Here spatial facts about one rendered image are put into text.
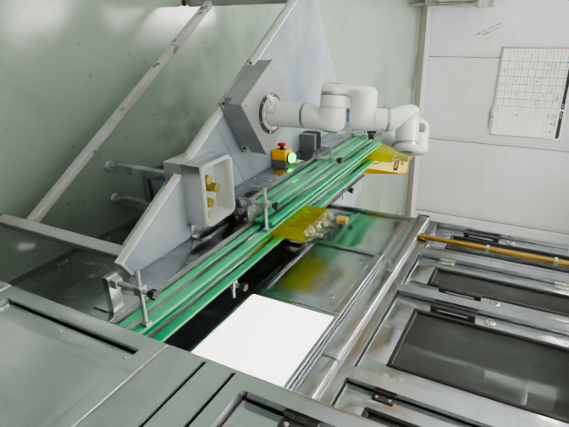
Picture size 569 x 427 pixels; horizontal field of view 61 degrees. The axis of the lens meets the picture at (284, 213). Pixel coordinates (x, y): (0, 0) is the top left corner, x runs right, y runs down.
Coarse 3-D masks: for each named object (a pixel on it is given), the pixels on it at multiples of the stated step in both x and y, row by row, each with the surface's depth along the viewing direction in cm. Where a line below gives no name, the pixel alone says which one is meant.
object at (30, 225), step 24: (192, 0) 252; (216, 0) 245; (240, 0) 239; (264, 0) 233; (288, 0) 224; (192, 24) 237; (168, 48) 228; (120, 120) 207; (96, 144) 198; (192, 144) 179; (72, 168) 191; (48, 192) 186; (0, 216) 184; (144, 216) 163; (72, 240) 165; (96, 240) 162
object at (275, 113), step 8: (264, 104) 181; (272, 104) 181; (280, 104) 180; (288, 104) 178; (296, 104) 176; (264, 112) 181; (272, 112) 180; (280, 112) 178; (288, 112) 177; (296, 112) 175; (264, 120) 182; (272, 120) 182; (280, 120) 180; (288, 120) 178; (296, 120) 176; (272, 128) 187
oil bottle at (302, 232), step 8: (288, 224) 188; (296, 224) 188; (304, 224) 188; (272, 232) 191; (280, 232) 189; (288, 232) 187; (296, 232) 185; (304, 232) 184; (312, 232) 184; (296, 240) 187; (304, 240) 185
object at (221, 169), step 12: (228, 156) 170; (204, 168) 159; (216, 168) 175; (228, 168) 173; (204, 180) 160; (216, 180) 178; (228, 180) 175; (204, 192) 161; (216, 192) 179; (228, 192) 177; (204, 204) 163; (216, 204) 181; (228, 204) 179; (216, 216) 173
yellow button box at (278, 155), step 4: (276, 148) 216; (280, 148) 214; (284, 148) 216; (288, 148) 215; (272, 152) 214; (276, 152) 213; (280, 152) 212; (284, 152) 211; (288, 152) 213; (272, 156) 215; (276, 156) 214; (280, 156) 213; (284, 156) 212; (272, 160) 216; (276, 160) 215; (280, 160) 214; (284, 160) 212; (276, 164) 215; (280, 164) 214; (284, 164) 213; (288, 164) 215
